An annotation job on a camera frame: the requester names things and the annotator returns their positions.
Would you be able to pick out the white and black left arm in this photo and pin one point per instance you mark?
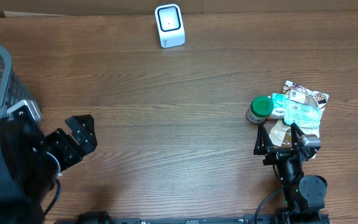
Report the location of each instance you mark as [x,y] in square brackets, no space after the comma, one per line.
[31,161]

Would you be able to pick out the brown snack pouch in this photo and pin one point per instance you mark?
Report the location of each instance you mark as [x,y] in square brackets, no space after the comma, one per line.
[280,134]

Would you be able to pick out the teal Kleenex tissue pack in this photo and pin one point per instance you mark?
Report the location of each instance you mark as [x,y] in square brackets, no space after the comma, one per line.
[279,104]

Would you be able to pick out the teal wet wipes pack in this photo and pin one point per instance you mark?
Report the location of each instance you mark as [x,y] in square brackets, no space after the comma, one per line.
[303,116]

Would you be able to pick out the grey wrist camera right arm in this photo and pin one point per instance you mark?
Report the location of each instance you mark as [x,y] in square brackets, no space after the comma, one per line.
[309,145]

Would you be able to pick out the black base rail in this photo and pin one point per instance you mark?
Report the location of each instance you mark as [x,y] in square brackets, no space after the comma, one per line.
[105,218]

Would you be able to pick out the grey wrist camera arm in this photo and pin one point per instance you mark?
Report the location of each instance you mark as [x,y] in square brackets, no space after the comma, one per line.
[29,107]
[309,145]

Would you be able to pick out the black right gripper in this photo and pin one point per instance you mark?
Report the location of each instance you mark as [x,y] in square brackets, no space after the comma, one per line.
[263,147]

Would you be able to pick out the white barcode scanner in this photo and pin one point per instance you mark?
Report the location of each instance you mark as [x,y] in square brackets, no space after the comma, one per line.
[170,26]

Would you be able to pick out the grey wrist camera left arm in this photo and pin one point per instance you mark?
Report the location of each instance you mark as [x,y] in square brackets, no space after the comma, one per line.
[29,107]

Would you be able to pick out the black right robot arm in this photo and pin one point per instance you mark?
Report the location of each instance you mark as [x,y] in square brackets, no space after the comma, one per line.
[304,194]

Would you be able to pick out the green lid jar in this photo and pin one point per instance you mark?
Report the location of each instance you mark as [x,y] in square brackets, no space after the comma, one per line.
[260,109]

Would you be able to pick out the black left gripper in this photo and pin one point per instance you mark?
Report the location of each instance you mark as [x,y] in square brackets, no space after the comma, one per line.
[86,135]

